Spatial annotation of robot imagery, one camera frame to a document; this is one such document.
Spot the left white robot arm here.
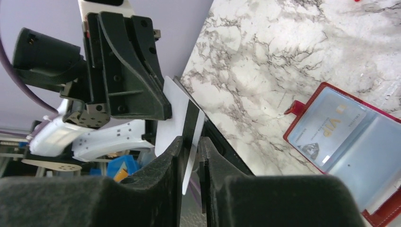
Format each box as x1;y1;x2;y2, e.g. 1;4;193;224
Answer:
12;0;172;162

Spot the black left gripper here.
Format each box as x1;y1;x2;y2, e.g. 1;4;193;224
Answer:
61;11;172;129

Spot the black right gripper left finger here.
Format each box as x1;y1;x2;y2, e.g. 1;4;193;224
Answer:
0;136;184;227

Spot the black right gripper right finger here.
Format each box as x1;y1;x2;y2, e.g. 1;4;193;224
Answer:
199;137;364;227

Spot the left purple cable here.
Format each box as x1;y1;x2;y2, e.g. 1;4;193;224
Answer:
0;34;60;115

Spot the VIP card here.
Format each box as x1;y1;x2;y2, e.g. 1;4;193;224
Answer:
287;87;367;166

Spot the blue bin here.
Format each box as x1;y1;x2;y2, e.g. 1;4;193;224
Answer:
106;155;140;182

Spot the red card holder wallet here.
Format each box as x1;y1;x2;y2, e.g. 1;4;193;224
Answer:
283;82;401;227

